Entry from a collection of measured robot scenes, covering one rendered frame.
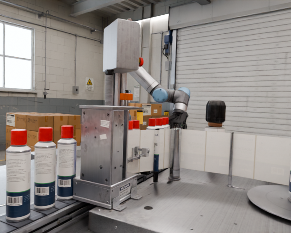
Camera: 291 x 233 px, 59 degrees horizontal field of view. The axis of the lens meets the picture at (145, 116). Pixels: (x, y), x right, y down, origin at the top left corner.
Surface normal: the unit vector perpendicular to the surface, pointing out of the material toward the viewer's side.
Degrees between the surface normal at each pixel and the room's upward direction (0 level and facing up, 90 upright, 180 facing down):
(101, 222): 90
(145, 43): 90
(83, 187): 90
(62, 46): 90
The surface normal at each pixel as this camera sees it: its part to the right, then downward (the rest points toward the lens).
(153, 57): -0.64, 0.02
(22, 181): 0.69, 0.06
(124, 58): 0.45, 0.06
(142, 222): 0.04, -1.00
